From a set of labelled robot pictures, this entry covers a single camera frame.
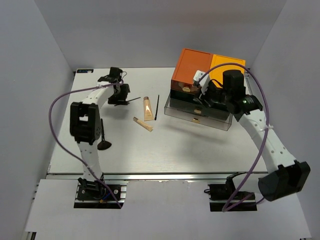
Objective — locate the blue table label sticker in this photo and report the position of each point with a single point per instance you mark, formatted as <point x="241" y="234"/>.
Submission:
<point x="84" y="71"/>

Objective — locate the thin black makeup brush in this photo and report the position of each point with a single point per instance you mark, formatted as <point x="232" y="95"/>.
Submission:
<point x="133" y="99"/>

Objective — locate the large beige cosmetic tube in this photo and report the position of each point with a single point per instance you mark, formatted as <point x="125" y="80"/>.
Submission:
<point x="148" y="113"/>

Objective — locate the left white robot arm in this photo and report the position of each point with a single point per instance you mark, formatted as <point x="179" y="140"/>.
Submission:
<point x="85" y="119"/>

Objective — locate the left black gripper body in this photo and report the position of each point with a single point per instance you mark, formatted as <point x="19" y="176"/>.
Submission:
<point x="119" y="97"/>

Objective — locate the small beige concealer tube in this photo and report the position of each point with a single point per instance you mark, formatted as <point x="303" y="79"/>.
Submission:
<point x="143" y="124"/>

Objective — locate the clear orange drawer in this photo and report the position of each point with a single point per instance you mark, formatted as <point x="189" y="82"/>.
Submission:
<point x="184" y="87"/>

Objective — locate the black fan makeup brush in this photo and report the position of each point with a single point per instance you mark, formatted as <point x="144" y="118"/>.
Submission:
<point x="103" y="144"/>

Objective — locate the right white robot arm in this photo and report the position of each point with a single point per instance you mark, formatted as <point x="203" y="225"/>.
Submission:
<point x="275" y="173"/>

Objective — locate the yellow drawer box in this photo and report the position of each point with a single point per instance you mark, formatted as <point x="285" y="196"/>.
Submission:
<point x="217" y="74"/>

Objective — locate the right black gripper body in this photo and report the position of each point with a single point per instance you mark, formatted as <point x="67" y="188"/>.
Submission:
<point x="216" y="95"/>

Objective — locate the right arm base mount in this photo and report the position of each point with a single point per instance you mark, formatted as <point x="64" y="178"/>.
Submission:
<point x="219" y="194"/>

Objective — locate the orange drawer box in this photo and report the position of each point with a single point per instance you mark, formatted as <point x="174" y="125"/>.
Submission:
<point x="189" y="62"/>

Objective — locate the black mascara wand brush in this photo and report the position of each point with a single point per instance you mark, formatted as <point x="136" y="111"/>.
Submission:
<point x="157" y="107"/>

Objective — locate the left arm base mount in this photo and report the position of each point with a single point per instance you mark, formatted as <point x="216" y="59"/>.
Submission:
<point x="94" y="195"/>

